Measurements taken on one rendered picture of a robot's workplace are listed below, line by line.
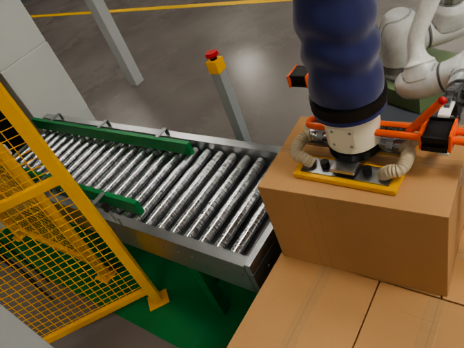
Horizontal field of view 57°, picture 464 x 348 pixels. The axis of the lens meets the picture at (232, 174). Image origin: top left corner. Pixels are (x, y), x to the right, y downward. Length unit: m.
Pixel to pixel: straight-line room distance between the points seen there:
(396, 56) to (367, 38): 0.79
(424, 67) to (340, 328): 0.91
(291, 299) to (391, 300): 0.35
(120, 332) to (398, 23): 2.07
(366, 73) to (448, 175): 0.40
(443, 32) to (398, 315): 1.12
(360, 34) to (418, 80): 0.49
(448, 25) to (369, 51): 0.83
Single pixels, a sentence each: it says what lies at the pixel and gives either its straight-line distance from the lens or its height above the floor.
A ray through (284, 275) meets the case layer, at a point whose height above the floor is 0.54.
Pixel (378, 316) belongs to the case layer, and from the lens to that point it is 1.58.
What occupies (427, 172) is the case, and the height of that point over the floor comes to 0.94.
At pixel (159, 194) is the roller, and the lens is 2.31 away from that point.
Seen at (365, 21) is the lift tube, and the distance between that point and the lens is 1.15.
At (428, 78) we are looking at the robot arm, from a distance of 1.58.
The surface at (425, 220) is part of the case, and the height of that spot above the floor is 0.92.
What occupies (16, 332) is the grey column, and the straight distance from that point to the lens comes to 1.95.
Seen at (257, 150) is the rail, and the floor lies 0.59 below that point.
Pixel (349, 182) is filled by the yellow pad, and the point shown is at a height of 0.96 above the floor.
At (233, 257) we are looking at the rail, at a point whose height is 0.60.
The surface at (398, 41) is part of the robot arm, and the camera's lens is 1.94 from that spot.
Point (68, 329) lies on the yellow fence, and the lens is 2.62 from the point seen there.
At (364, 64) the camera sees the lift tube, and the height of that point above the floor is 1.33.
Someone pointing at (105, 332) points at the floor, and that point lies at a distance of 2.66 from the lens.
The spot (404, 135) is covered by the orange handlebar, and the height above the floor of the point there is 1.08.
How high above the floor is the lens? 1.93
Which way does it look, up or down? 39 degrees down
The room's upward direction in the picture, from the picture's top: 23 degrees counter-clockwise
